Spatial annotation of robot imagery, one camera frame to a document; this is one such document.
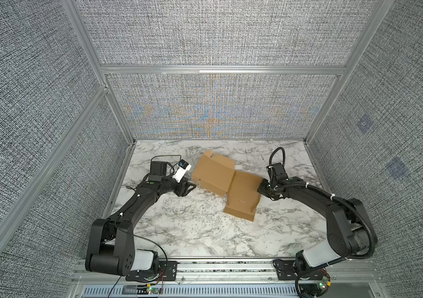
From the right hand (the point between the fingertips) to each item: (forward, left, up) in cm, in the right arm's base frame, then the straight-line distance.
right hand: (259, 184), depth 92 cm
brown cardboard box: (+8, +21, -3) cm, 22 cm away
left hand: (-2, +33, +7) cm, 33 cm away
